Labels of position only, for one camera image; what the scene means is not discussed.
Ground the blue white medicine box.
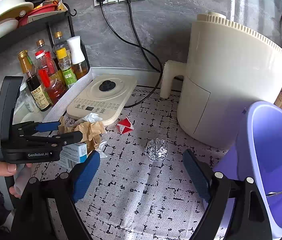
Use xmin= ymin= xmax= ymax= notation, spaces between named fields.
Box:
xmin=56 ymin=142 xmax=87 ymax=170

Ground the brown paper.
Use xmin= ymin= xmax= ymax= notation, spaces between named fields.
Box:
xmin=58 ymin=116 xmax=106 ymax=153

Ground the white tissue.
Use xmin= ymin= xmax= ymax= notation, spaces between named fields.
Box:
xmin=75 ymin=113 xmax=102 ymax=124

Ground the foil ball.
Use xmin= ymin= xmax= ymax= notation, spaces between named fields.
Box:
xmin=144 ymin=138 xmax=168 ymax=161

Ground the black kitchen shelf rack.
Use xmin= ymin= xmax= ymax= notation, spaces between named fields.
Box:
xmin=0 ymin=0 xmax=78 ymax=68

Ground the white capped small bottle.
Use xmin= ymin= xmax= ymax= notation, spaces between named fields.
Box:
xmin=15 ymin=83 xmax=40 ymax=113

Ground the patterned white counter mat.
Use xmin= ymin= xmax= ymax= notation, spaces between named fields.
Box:
xmin=30 ymin=84 xmax=234 ymax=240

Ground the red paper scrap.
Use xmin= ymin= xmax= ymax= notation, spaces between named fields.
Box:
xmin=116 ymin=116 xmax=134 ymax=135

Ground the dark soy sauce bottle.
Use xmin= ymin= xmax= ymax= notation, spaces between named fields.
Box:
xmin=18 ymin=50 xmax=51 ymax=112

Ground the purple plastic bucket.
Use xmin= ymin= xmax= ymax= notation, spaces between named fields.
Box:
xmin=213 ymin=101 xmax=282 ymax=239

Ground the red capped oil bottle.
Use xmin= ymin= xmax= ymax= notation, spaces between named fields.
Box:
xmin=35 ymin=49 xmax=66 ymax=105

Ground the cream induction base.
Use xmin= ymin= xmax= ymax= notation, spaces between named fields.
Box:
xmin=66 ymin=74 xmax=137 ymax=126

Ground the yellow capped green label bottle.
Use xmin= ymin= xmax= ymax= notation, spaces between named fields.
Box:
xmin=56 ymin=48 xmax=77 ymax=89

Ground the gold capped clear bottle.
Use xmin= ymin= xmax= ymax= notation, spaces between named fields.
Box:
xmin=53 ymin=31 xmax=69 ymax=54
xmin=35 ymin=39 xmax=54 ymax=59

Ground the white top oil dispenser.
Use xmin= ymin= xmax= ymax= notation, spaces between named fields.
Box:
xmin=67 ymin=36 xmax=89 ymax=79

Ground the white air fryer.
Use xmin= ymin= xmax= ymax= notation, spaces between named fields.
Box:
xmin=160 ymin=12 xmax=282 ymax=150

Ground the red bowl on shelf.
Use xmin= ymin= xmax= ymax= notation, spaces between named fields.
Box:
xmin=18 ymin=4 xmax=57 ymax=27

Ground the white bowl on shelf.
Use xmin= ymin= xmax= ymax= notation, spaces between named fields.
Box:
xmin=0 ymin=0 xmax=34 ymax=21

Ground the black induction base power cord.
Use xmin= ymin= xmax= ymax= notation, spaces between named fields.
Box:
xmin=95 ymin=0 xmax=164 ymax=110

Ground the black air fryer power cord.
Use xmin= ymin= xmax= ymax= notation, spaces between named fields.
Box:
xmin=121 ymin=0 xmax=164 ymax=74

